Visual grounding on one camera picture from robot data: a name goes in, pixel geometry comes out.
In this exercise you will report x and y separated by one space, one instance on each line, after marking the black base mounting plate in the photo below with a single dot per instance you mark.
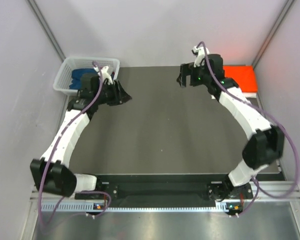
163 194

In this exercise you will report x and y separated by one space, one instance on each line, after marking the white plastic basket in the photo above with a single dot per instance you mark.
63 79

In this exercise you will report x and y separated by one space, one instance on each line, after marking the blue t-shirt in basket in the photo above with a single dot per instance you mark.
76 77

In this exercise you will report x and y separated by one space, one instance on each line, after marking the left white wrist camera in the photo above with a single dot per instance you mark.
106 73

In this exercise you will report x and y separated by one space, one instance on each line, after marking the aluminium frame rail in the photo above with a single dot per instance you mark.
269 191

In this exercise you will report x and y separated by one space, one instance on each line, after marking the grey slotted cable duct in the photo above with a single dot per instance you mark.
92 207

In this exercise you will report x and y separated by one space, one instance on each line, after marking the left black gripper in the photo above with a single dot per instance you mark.
123 95

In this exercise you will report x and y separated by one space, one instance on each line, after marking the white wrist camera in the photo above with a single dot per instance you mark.
200 54
106 73

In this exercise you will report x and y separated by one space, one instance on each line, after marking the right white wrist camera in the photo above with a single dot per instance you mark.
200 54

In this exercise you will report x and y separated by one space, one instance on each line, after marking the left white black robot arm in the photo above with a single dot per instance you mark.
51 173

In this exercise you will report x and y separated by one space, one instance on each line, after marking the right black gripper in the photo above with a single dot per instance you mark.
186 70

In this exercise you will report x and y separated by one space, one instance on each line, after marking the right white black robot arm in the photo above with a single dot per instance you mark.
265 141

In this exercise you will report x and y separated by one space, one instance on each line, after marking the orange t-shirt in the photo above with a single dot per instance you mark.
244 76

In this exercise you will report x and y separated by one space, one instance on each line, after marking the white folded t-shirt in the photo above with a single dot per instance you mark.
248 95

